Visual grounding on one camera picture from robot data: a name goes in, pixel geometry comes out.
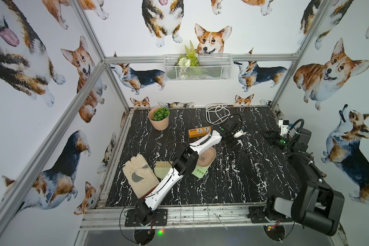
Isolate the white charger adapter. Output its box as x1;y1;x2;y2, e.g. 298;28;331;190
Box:
234;129;246;138

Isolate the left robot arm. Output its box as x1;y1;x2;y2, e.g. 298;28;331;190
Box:
134;113;246;224

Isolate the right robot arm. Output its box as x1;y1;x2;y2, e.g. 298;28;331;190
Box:
261;131;344;236

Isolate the green electronic kitchen scale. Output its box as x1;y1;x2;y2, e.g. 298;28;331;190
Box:
192;165;210;179

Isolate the pink square plate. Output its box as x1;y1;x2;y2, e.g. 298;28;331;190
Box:
197;147;216;167

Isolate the green hand brush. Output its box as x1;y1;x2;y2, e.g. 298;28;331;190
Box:
154;161;172;180

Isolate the terracotta pot with plant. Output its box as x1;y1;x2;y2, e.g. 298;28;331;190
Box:
148;107;170;131

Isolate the artificial fern with flower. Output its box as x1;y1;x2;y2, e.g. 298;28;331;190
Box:
176;41;199;81

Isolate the beige work glove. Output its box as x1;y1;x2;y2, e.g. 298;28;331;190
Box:
122;154;159;198

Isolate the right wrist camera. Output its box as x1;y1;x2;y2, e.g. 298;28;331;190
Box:
278;120;290;136

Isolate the white power strip cord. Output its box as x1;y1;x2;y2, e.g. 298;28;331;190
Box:
205;103;231;126

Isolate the white wire wall basket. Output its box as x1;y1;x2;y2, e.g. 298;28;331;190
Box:
164;54;233;81

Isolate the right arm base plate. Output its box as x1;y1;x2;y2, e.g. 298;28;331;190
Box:
247;206;293;223

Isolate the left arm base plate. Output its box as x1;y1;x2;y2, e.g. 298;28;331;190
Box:
125;209;168;227

